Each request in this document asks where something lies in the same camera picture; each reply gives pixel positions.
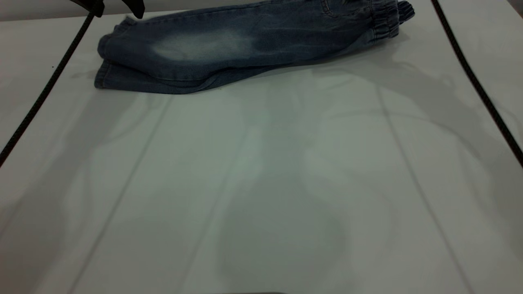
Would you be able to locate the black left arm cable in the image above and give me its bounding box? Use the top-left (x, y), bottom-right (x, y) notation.
top-left (0, 11), bottom-right (95, 167)

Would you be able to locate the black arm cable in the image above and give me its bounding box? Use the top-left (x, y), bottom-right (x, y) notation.
top-left (0, 11), bottom-right (95, 167)
top-left (431, 0), bottom-right (523, 169)

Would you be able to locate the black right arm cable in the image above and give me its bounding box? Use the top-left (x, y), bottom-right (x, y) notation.
top-left (431, 0), bottom-right (523, 169)

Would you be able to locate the blue denim shorts basketball print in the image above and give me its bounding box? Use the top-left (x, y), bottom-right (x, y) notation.
top-left (94, 0), bottom-right (416, 95)

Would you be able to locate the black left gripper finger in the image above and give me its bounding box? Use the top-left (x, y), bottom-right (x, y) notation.
top-left (122, 0), bottom-right (146, 19)
top-left (69, 0), bottom-right (105, 18)

